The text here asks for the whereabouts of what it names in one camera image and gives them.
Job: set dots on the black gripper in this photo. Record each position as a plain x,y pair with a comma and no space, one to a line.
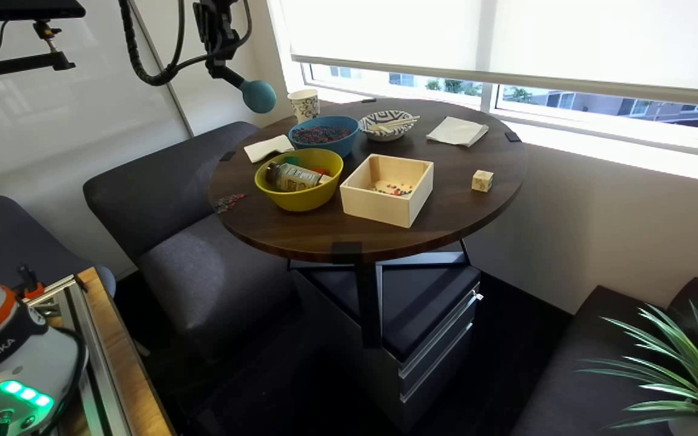
217,32

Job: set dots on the teal measuring scoop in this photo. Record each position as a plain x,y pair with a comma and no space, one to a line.
258,95

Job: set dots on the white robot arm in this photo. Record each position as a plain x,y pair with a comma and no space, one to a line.
40,364

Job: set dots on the patterned paper cup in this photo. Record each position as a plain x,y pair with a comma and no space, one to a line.
304,106

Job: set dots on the blue cereal bowl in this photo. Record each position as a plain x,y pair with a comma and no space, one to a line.
326,133

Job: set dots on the spilled cereal pile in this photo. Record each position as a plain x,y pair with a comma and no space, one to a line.
231,200

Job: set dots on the yellow bowl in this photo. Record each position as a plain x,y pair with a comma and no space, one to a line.
304,200

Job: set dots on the patterned small bowl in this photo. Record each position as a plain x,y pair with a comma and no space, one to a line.
386,125

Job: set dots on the white napkin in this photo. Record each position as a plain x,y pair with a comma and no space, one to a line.
263,149

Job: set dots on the spice jar brown lid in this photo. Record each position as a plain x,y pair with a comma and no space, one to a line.
292,177

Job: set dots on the round dark wooden table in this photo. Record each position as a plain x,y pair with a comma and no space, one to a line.
452,175

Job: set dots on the wooden box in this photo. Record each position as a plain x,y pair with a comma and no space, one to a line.
387,191

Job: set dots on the white tissue near window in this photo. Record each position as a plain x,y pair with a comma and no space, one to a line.
458,133

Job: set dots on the small wooden cube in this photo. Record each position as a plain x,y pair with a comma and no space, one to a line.
480,180

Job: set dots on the dark grey armchair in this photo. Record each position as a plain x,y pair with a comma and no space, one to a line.
213,289

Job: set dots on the grey filing cabinet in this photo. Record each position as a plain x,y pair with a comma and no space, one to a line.
426,325

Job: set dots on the dark sofa right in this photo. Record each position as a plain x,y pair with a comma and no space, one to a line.
574,403

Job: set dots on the green potted plant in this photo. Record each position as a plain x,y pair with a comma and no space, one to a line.
661,361

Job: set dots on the black camera on stand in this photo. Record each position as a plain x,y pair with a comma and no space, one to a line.
40,9

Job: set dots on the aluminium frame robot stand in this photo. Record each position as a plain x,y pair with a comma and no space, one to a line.
115,397

